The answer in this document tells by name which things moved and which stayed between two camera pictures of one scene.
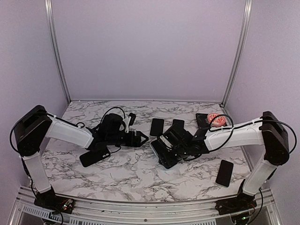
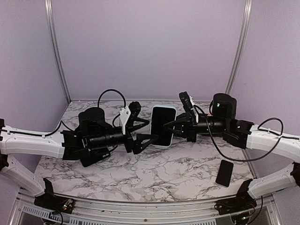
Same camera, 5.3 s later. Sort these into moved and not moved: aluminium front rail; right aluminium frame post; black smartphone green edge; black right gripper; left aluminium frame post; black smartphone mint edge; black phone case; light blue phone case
Moved: light blue phone case; black smartphone mint edge; black right gripper
Not moved: aluminium front rail; right aluminium frame post; left aluminium frame post; black phone case; black smartphone green edge
